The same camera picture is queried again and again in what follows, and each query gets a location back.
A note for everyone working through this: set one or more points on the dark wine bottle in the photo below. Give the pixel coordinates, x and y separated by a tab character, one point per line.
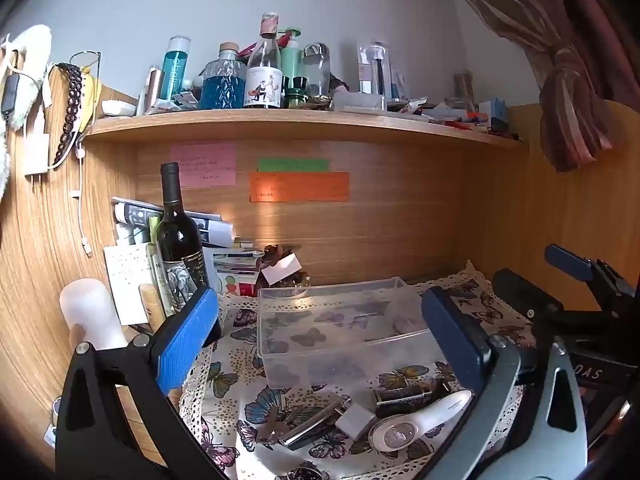
177	240

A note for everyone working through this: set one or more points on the butterfly print lace tablecloth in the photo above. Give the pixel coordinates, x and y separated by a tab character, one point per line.
235	360

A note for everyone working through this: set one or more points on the clear plastic container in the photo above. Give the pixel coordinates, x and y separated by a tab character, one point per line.
340	330

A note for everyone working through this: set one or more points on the grey flat box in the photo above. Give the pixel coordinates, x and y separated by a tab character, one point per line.
359	101

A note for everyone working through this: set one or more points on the teal plastic bottle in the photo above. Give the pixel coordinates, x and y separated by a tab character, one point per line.
175	67

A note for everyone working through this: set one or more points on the brown dried flower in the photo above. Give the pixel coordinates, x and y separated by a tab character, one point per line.
277	252

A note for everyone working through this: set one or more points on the brown striped curtain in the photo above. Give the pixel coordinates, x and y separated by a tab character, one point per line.
550	35

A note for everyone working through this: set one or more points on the clear packaged brush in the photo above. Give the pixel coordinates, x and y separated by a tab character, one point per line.
374	67

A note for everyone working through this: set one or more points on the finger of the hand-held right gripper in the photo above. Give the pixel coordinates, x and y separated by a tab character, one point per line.
567	261
525	295

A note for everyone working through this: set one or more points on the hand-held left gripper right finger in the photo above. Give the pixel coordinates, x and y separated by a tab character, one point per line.
452	340

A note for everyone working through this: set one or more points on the wooden shelf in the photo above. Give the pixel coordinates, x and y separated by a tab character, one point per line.
300	126

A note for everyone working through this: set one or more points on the orange sticky note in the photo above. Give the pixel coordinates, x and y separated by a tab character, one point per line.
300	186

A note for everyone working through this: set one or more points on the white paper tag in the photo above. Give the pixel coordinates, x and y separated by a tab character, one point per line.
281	269

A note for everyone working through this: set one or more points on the white handheld massager device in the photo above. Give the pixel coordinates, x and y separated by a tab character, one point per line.
410	425

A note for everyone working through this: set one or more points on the clear glass jar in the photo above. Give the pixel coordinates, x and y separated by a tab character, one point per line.
316	67

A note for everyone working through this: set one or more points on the white plastic cylinder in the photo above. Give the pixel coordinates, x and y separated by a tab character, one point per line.
92	310

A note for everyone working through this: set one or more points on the small green ink bottle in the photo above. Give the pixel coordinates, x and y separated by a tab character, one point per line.
296	96

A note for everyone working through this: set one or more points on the white fluffy cloth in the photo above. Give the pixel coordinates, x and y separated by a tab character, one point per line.
30	70

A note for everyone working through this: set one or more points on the white dotted paper card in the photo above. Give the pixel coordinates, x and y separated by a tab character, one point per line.
125	280

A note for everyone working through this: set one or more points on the stack of small books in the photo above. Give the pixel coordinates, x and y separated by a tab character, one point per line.
237	272

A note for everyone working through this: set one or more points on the clear labelled glass bottle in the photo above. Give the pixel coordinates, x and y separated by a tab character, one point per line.
264	75

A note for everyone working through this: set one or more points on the silver metal lighter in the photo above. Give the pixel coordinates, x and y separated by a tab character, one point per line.
312	422

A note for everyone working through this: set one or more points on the black lipstick tube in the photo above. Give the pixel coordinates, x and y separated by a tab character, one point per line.
405	395

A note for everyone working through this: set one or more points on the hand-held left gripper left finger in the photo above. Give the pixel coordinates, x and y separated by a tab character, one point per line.
187	340

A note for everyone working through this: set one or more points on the copper tube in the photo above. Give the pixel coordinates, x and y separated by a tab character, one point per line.
155	87

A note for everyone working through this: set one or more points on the green sticky note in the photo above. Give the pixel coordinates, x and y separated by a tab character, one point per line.
292	164

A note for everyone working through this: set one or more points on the pink sticky note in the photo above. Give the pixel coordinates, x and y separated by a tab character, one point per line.
202	165

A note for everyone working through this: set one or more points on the rolled magazine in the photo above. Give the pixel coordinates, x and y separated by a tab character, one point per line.
210	227

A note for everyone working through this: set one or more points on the pale green bottle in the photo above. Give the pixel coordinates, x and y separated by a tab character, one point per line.
291	57

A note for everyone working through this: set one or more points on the blue small box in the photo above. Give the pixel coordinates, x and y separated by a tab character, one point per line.
498	112

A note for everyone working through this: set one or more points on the glass bottle with blue liquid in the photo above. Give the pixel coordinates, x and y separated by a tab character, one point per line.
223	82

